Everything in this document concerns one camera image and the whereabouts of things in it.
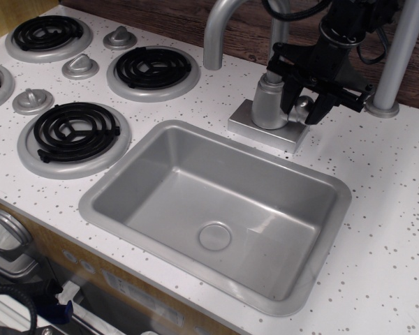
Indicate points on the silver round oven dial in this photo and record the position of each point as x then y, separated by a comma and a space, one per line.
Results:
15, 239

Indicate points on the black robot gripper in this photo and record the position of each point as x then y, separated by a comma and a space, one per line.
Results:
323, 68

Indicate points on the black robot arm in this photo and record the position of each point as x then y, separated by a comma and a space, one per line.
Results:
347, 22

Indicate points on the grey stove knob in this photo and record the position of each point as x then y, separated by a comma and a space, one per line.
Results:
81, 67
119, 39
33, 101

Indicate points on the grey vertical support pole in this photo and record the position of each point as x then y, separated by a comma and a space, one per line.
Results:
383, 104

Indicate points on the middle black stove burner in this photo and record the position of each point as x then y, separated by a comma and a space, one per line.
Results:
153, 74

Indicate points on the grey back stove knob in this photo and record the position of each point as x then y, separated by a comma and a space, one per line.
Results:
119, 39

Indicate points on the grey sink basin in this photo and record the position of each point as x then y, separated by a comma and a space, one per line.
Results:
255, 226

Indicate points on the silver faucet lever handle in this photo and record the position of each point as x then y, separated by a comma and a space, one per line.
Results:
301, 109

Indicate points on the grey front stove knob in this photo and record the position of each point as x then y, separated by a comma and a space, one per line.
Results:
33, 101

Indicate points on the back black stove burner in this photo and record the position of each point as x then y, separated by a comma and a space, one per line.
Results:
49, 38

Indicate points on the grey middle stove knob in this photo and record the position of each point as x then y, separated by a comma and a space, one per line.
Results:
81, 67

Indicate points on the blue clamp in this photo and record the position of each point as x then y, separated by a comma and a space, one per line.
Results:
63, 313

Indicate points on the black stove burner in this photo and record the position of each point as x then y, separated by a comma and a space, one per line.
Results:
153, 74
73, 140
49, 38

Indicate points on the front black stove burner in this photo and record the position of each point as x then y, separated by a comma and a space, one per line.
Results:
73, 140

